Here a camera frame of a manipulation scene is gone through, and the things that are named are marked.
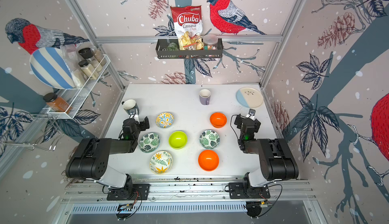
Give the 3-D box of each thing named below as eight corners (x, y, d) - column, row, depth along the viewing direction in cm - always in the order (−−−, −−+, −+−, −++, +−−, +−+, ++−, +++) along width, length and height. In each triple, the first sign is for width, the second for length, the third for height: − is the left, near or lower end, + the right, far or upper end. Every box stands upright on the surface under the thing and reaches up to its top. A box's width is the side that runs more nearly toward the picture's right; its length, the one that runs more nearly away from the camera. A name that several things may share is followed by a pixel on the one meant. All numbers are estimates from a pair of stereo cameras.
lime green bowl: (168, 149, 89) (167, 146, 86) (170, 133, 95) (169, 131, 92) (186, 149, 89) (186, 146, 86) (187, 133, 95) (187, 130, 92)
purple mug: (199, 107, 108) (199, 100, 102) (199, 95, 115) (199, 88, 109) (210, 107, 108) (211, 100, 102) (210, 95, 115) (210, 88, 109)
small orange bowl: (210, 128, 97) (210, 125, 95) (209, 115, 104) (209, 112, 101) (227, 128, 97) (227, 125, 95) (225, 115, 104) (226, 112, 101)
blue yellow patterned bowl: (155, 127, 98) (154, 124, 95) (158, 115, 104) (157, 112, 101) (173, 127, 98) (172, 124, 95) (175, 115, 104) (174, 112, 101)
